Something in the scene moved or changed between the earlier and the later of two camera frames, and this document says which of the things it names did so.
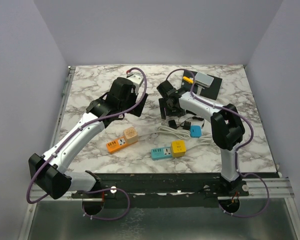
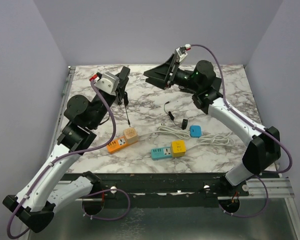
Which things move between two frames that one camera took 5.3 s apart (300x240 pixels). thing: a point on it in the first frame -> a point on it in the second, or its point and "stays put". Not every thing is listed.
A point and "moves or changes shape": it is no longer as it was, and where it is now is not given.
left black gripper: [137, 112] -> [121, 89]
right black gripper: [163, 106] -> [159, 76]
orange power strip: [116, 144] stays put
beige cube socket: [130, 135] stays put
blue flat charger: [195, 131] stays put
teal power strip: [161, 153] stays put
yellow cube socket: [178, 148] stays put
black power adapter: [172, 123] moves or changes shape
